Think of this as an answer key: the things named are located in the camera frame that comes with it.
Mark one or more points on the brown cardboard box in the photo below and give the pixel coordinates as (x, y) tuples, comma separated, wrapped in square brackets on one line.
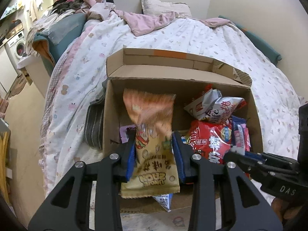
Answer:
[(113, 115)]

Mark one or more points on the pink blue snack packet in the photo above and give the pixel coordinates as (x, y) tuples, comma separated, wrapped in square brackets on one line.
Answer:
[(240, 134)]

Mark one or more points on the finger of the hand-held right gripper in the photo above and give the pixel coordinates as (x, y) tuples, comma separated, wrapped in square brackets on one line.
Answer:
[(250, 168), (257, 156)]

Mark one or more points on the beige floral cloth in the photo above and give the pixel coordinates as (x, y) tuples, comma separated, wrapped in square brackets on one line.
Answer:
[(41, 26)]

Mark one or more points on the orange beige snack bag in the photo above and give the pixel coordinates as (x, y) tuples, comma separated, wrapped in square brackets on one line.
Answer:
[(151, 125)]

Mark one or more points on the dark clothes pile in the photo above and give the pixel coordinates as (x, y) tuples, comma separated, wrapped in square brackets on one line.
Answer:
[(69, 4)]

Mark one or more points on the teal mattress pad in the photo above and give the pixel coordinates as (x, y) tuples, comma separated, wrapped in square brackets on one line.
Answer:
[(259, 42)]

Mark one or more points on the teal cushion orange lining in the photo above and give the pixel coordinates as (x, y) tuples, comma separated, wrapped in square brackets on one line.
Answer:
[(65, 28)]

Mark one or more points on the beige pillow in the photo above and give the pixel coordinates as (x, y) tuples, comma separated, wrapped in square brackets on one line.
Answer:
[(163, 6)]

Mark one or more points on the small brown carton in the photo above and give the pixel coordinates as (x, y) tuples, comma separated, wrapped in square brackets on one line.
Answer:
[(26, 77)]

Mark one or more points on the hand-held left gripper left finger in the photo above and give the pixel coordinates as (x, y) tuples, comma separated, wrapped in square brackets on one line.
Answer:
[(131, 158)]

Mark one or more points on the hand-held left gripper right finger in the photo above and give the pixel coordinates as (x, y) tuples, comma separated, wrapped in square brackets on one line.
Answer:
[(179, 158)]

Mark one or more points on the white red snack bag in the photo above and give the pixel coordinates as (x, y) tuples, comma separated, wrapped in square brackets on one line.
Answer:
[(199, 105)]

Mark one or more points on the red snack packet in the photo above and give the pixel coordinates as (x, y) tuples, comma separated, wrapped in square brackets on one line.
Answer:
[(209, 139)]

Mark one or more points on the brown floor mat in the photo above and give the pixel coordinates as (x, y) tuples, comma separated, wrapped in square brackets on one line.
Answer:
[(16, 85)]

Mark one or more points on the hanging white clothes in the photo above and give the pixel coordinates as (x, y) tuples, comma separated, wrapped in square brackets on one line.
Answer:
[(36, 7)]

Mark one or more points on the white cabinet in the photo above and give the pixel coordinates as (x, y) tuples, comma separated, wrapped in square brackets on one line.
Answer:
[(7, 69)]

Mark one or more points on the blue white snack packet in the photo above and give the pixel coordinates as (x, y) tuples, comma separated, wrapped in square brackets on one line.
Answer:
[(164, 201)]

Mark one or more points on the white packet pink lettering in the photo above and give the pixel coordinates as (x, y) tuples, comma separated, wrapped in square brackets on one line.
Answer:
[(223, 110)]

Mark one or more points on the pink blanket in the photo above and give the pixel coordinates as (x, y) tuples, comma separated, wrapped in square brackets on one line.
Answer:
[(144, 21)]

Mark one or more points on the white washing machine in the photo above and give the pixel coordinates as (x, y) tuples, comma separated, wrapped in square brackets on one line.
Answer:
[(18, 47)]

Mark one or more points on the yellow cloth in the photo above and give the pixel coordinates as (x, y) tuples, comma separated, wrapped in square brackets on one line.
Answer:
[(4, 161)]

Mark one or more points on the person's right hand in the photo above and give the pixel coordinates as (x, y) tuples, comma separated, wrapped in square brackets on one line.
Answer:
[(280, 208)]

